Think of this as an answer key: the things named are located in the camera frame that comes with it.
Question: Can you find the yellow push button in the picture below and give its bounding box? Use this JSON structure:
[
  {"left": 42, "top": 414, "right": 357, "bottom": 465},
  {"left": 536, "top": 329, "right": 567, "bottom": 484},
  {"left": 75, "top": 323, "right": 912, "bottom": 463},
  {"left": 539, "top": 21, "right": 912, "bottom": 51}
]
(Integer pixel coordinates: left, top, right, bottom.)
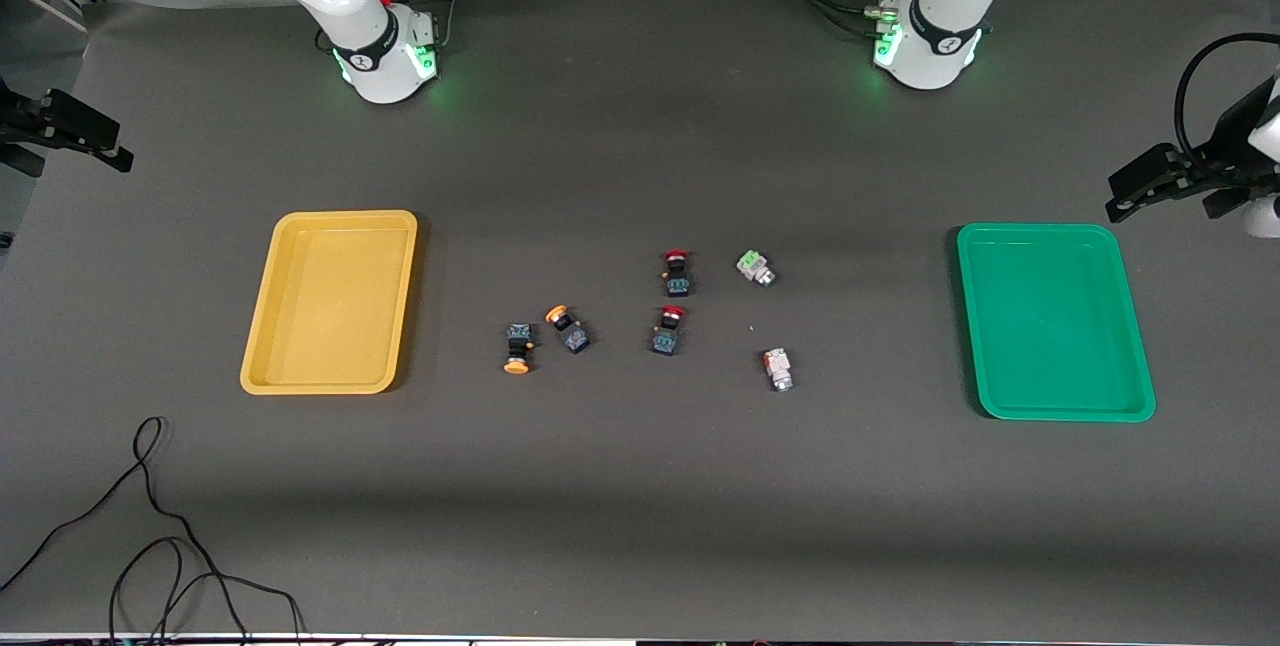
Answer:
[
  {"left": 503, "top": 322, "right": 536, "bottom": 376},
  {"left": 545, "top": 304, "right": 591, "bottom": 355}
]

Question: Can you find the green plastic tray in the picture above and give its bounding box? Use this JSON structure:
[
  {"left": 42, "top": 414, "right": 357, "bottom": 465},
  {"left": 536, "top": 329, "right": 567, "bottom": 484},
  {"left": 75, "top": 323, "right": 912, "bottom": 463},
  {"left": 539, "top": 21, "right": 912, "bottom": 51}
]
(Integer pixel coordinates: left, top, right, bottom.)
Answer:
[{"left": 956, "top": 223, "right": 1157, "bottom": 423}]

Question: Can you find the yellow plastic tray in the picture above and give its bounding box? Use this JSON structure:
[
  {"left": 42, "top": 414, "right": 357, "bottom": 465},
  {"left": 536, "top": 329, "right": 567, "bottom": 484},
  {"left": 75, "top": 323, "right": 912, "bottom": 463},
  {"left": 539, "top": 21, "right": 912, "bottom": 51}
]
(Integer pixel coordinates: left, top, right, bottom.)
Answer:
[{"left": 240, "top": 210, "right": 419, "bottom": 396}]

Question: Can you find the red push button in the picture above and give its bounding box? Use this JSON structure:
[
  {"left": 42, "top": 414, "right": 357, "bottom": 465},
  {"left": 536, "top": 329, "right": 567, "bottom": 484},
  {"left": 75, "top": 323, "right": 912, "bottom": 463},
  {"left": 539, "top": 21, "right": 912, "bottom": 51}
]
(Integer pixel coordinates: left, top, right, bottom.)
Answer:
[
  {"left": 661, "top": 249, "right": 696, "bottom": 298},
  {"left": 651, "top": 305, "right": 687, "bottom": 357}
]

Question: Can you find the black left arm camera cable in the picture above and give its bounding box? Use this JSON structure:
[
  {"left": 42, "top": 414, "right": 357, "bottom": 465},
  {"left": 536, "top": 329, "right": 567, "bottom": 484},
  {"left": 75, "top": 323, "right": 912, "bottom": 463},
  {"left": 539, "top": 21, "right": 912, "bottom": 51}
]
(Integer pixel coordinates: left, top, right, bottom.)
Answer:
[{"left": 1175, "top": 31, "right": 1280, "bottom": 157}]

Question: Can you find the loose black cable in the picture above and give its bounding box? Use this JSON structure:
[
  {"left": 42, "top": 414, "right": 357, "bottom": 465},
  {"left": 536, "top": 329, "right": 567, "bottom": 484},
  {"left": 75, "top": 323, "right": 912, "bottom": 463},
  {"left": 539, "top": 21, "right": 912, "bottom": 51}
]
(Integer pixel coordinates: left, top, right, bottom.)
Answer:
[{"left": 0, "top": 416, "right": 306, "bottom": 646}]

